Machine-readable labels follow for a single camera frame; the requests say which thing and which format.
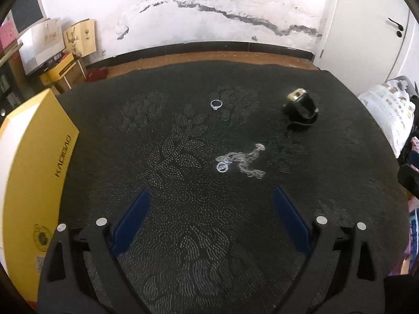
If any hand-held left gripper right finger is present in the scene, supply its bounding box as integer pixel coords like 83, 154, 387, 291
273, 186, 384, 305

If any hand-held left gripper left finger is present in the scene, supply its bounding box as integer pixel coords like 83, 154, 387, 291
38, 188, 153, 305

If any silver chain necklace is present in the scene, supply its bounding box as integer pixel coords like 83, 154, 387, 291
216, 143, 266, 180

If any black patterned tablecloth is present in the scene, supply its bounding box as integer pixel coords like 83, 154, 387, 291
49, 60, 410, 314

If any yellow and white box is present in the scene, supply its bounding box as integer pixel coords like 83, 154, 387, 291
0, 88, 80, 303

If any black wristwatch with gold face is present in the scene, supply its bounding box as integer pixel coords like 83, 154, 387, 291
283, 88, 319, 132

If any pile of colourful clothes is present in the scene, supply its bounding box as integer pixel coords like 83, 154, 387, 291
390, 137, 419, 275

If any white printed pillow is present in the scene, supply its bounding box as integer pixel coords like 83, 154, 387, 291
358, 79, 416, 158

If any red bag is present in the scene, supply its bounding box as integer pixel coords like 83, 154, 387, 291
86, 68, 108, 82

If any yellow cardboard box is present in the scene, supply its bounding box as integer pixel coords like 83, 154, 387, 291
39, 53, 86, 93

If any dark shelf unit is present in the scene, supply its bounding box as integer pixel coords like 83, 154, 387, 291
0, 41, 31, 118

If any brown paper bag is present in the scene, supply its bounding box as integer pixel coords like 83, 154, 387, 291
63, 19, 97, 57

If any white carton box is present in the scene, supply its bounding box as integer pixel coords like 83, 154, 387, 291
20, 20, 65, 75

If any white door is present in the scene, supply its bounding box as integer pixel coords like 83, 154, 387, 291
315, 0, 419, 82

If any pink box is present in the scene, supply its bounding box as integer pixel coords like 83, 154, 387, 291
0, 20, 19, 50

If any dark monitor screen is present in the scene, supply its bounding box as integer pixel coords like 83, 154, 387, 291
6, 0, 47, 35

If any black door handle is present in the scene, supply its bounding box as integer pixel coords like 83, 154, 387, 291
388, 18, 404, 38

